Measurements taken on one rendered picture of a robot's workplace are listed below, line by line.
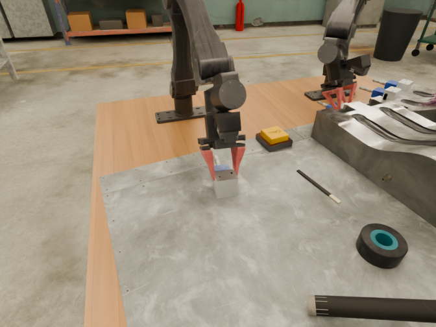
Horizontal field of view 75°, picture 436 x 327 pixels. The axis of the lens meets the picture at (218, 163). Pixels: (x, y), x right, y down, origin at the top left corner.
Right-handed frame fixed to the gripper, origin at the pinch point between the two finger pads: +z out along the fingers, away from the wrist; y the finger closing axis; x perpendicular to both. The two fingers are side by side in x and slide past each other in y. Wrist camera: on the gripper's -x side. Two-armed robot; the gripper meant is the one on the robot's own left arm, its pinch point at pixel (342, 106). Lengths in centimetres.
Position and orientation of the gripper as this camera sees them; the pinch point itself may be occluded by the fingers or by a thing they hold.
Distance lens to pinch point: 105.6
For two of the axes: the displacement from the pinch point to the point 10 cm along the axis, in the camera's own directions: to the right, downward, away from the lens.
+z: 2.6, 9.5, 1.9
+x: -4.7, -0.4, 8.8
